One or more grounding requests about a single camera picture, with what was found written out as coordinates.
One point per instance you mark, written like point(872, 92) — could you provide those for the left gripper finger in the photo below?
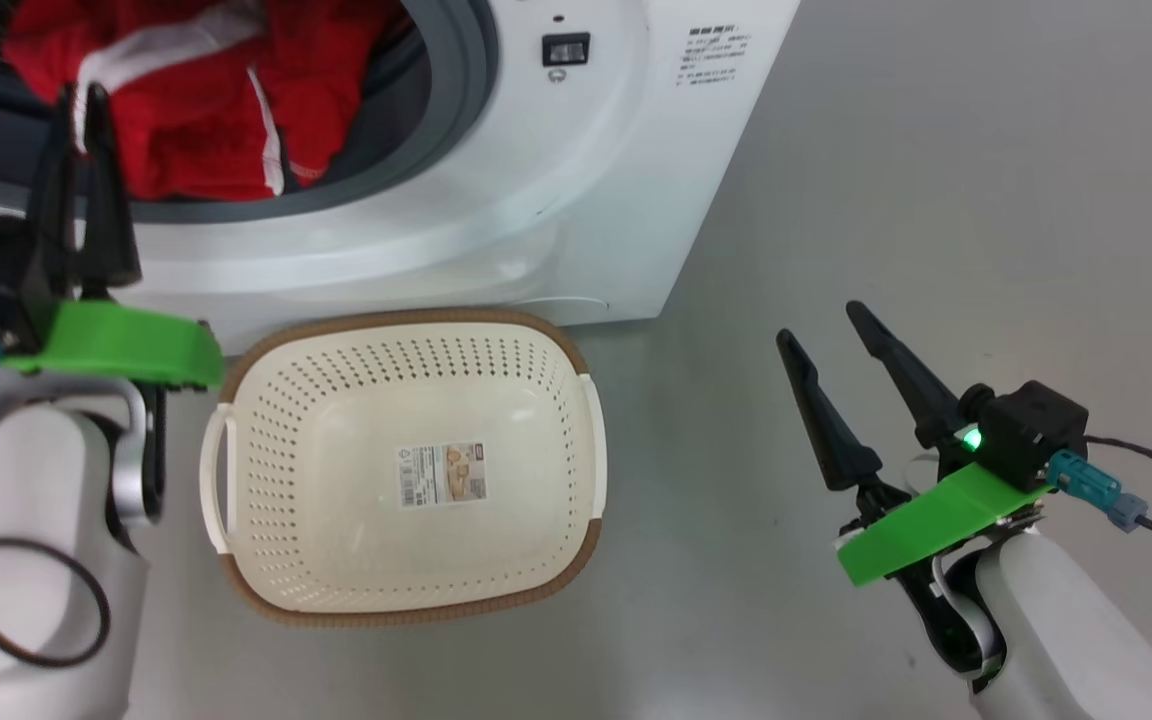
point(51, 210)
point(106, 220)

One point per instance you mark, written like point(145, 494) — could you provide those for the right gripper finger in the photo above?
point(831, 440)
point(916, 390)

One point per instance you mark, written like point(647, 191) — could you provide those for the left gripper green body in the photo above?
point(126, 345)

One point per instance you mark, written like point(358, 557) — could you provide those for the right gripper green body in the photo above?
point(936, 525)

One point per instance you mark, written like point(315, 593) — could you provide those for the red garment with white stripes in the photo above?
point(196, 110)

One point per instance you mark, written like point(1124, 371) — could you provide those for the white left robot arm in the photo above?
point(26, 480)

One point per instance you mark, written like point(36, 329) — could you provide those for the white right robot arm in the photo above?
point(1066, 640)

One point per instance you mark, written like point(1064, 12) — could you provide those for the cream perforated laundry basket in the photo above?
point(336, 420)

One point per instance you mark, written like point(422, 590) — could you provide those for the paper label on basket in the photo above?
point(441, 475)

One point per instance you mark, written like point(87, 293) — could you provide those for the white front-load washing machine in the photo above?
point(576, 200)

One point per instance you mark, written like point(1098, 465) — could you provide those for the black door latch socket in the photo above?
point(566, 50)

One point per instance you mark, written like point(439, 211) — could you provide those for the printed text label on washer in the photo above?
point(714, 55)

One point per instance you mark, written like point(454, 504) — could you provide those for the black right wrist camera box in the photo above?
point(1031, 430)

